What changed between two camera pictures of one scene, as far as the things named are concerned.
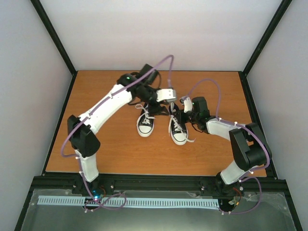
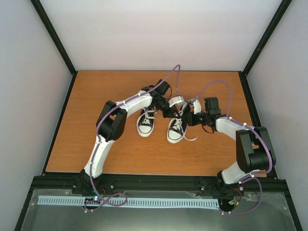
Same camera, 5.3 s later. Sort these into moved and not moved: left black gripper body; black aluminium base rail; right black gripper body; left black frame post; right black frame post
Moved: left black gripper body
Not moved: right black gripper body; right black frame post; black aluminium base rail; left black frame post
